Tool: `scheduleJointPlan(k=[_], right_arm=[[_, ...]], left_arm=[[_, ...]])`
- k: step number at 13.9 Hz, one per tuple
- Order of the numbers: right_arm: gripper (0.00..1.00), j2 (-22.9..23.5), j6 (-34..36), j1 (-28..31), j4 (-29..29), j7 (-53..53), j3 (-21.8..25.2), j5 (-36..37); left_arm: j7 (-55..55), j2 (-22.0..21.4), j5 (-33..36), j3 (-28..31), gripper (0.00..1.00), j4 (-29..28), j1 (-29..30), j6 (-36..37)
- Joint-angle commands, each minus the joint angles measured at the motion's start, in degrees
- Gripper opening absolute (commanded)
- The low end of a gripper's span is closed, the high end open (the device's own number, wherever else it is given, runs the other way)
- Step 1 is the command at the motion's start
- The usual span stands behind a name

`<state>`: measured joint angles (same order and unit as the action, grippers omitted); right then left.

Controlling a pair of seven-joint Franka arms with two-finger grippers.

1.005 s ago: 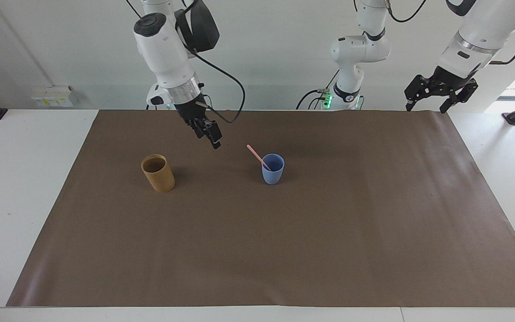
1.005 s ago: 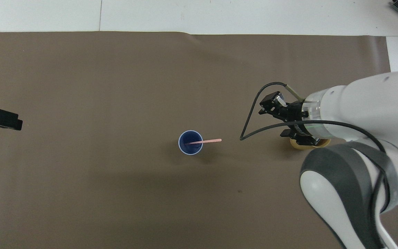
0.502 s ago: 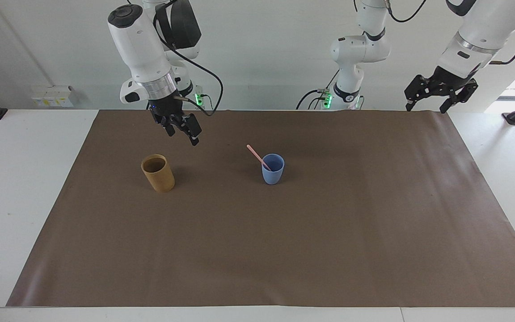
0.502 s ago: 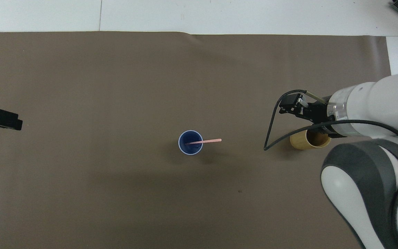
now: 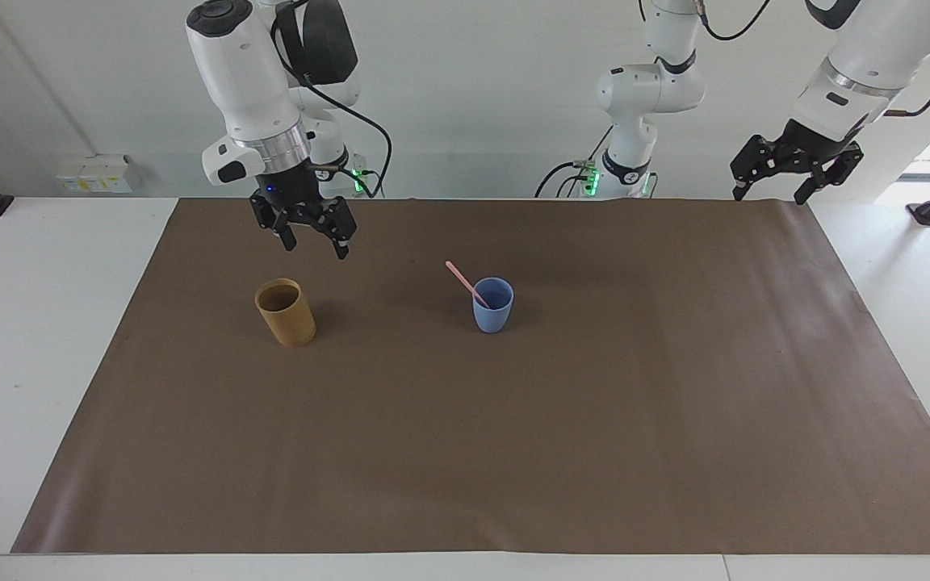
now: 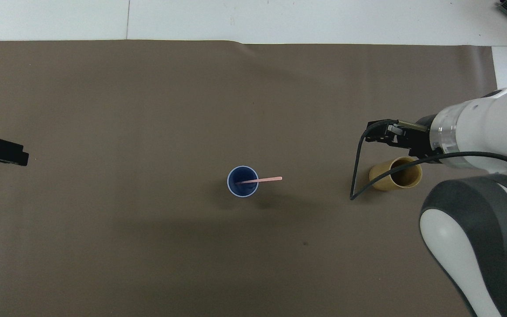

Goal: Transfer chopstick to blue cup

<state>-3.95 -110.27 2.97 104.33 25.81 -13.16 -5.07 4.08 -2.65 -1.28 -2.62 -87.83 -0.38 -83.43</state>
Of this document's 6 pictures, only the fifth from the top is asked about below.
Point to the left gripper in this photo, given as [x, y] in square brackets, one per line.
[818, 139]

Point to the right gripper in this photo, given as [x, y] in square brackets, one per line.
[291, 190]

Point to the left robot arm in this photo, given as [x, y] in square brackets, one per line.
[647, 89]

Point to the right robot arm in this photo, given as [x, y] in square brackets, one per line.
[243, 73]

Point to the brown cylindrical cup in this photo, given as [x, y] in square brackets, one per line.
[287, 319]

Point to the pink chopstick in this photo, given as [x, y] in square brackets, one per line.
[460, 278]

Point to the blue cup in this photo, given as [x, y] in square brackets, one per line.
[492, 311]

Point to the white wall socket box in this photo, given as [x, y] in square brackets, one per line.
[94, 174]

